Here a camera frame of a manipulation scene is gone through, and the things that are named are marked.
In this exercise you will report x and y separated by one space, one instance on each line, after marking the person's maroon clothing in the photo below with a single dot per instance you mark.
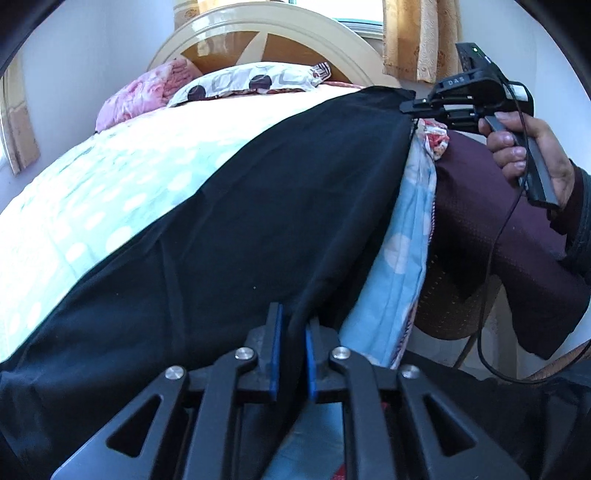
485 221

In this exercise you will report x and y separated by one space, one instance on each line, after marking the beige patterned curtain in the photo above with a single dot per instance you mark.
415 37
189 5
23 138

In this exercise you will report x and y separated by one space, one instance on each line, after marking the window behind headboard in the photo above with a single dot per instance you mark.
364 30

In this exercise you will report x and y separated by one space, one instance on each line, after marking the person's right forearm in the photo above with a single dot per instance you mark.
579 217

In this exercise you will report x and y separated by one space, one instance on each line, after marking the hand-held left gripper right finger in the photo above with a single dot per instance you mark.
310 364

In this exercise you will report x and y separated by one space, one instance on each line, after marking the pink floral pillow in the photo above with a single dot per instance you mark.
138 92

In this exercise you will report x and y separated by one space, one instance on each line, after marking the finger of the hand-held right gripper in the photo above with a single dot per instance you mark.
459 121
420 105

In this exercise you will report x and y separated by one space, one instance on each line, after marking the person's right hand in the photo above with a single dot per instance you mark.
505 152

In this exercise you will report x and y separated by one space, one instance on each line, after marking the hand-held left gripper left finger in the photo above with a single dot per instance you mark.
277 360

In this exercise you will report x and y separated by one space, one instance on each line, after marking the grey circle print pillow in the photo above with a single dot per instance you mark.
231 81

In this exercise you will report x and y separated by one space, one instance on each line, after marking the black pants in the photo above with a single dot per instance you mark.
254 207

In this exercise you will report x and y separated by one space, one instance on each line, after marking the blue polka dot bed sheet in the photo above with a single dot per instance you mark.
92 207

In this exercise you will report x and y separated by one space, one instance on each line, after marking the sliding glass window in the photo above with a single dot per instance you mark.
4 138

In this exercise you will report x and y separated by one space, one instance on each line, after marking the red floral mattress pad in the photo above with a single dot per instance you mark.
436 138

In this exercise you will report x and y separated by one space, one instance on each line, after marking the cream wooden headboard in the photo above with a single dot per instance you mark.
286 21

